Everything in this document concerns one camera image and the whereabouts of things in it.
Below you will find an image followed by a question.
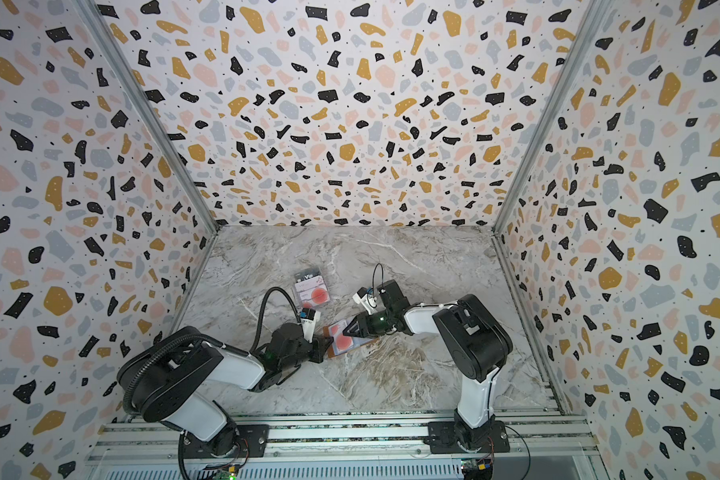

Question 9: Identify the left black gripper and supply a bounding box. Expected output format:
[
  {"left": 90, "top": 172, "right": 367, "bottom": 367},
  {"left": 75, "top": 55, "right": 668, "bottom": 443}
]
[{"left": 283, "top": 334, "right": 337, "bottom": 374}]

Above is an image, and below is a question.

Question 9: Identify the brown leather card holder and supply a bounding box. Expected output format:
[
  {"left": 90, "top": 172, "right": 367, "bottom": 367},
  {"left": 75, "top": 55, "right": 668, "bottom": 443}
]
[{"left": 320, "top": 317, "right": 379, "bottom": 360}]

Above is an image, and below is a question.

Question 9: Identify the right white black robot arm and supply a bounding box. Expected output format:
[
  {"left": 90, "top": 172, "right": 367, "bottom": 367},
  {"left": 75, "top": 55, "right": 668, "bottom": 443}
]
[{"left": 343, "top": 280, "right": 514, "bottom": 451}]

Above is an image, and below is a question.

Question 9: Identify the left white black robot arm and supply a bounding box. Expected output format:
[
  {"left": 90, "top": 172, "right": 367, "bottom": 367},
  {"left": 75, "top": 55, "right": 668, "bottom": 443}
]
[{"left": 117, "top": 323, "right": 334, "bottom": 458}]

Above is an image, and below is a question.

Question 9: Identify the clear plastic card box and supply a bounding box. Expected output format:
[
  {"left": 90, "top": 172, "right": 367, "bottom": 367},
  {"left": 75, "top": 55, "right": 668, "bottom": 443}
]
[{"left": 294, "top": 267, "right": 330, "bottom": 308}]

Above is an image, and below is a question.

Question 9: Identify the white ventilation grille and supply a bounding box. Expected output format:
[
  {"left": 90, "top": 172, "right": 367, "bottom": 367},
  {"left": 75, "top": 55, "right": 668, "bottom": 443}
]
[{"left": 104, "top": 460, "right": 466, "bottom": 480}]

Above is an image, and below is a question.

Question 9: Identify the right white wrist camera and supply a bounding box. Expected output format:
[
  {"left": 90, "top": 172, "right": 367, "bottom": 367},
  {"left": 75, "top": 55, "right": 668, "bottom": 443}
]
[{"left": 353, "top": 288, "right": 378, "bottom": 314}]

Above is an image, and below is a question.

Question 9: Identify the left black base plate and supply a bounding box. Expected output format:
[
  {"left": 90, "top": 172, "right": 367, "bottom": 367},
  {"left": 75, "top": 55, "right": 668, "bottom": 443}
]
[{"left": 179, "top": 424, "right": 270, "bottom": 463}]

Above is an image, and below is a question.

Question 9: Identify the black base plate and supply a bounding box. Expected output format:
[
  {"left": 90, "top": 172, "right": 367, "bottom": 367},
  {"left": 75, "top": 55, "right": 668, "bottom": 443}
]
[
  {"left": 179, "top": 424, "right": 270, "bottom": 463},
  {"left": 423, "top": 420, "right": 510, "bottom": 455}
]

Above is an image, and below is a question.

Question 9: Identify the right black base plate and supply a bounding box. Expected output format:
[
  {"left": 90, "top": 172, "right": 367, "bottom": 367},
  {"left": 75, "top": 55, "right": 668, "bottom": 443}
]
[{"left": 423, "top": 420, "right": 510, "bottom": 455}]

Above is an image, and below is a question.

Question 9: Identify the black corrugated cable conduit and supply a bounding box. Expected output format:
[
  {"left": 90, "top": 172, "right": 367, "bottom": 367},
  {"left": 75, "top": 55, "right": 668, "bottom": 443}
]
[{"left": 119, "top": 286, "right": 301, "bottom": 415}]

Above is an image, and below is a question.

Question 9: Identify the aluminium mounting rail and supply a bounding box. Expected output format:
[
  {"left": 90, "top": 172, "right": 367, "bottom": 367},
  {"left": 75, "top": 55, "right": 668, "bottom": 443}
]
[{"left": 87, "top": 410, "right": 600, "bottom": 465}]

